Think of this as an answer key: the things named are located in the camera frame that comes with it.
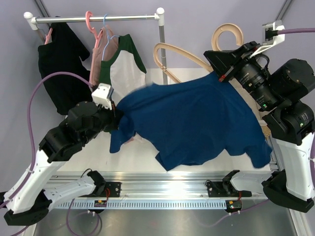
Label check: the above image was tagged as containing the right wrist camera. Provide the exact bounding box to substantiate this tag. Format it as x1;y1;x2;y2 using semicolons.
250;20;285;58

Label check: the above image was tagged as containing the slotted cable duct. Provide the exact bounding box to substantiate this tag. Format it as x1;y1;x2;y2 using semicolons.
56;199;227;210

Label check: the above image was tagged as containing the light blue wire hanger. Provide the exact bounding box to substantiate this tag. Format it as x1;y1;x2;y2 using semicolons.
102;14;119;59

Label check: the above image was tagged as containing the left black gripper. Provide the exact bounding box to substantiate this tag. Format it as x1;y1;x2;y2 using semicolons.
82;100;124;144

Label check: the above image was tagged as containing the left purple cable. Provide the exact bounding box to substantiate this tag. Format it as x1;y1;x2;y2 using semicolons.
0;71;94;209

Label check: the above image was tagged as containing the blue t shirt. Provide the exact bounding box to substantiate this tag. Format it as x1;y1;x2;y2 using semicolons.
109;73;272;171

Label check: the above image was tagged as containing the pink shirt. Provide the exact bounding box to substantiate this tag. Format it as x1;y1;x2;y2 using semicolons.
89;26;119;86

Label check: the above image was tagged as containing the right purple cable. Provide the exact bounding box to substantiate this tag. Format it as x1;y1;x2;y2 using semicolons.
278;27;315;177

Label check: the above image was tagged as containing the metal clothes rack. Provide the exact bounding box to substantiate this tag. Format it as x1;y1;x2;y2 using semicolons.
23;7;171;86

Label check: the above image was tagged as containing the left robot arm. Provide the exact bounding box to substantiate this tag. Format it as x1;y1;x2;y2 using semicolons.
0;102;123;226

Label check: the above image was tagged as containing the wicker basket with liner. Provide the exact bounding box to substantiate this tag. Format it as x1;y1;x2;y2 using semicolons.
229;78;271;140

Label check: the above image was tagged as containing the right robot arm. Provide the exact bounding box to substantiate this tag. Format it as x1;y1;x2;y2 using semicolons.
204;41;315;213

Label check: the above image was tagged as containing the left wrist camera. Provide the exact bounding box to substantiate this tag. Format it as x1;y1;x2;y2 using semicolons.
92;83;114;110

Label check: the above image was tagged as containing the green and white shirt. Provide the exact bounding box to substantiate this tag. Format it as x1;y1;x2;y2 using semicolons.
99;34;147;103

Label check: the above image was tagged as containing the aluminium mounting rail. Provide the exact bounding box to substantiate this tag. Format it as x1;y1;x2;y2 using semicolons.
44;171;271;199

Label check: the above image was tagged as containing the black t shirt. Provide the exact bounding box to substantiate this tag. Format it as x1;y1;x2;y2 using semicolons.
38;23;92;115

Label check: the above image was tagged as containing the purple cable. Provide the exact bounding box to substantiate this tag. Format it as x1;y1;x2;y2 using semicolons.
0;71;94;209
278;27;315;177

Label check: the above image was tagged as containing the wooden hanger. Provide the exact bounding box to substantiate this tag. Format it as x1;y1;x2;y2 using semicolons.
153;23;244;83

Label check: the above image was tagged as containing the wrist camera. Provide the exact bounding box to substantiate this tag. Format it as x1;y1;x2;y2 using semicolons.
92;83;114;110
250;20;285;58

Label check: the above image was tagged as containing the pink hanger under black shirt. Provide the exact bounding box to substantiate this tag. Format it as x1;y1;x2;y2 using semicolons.
44;27;53;45

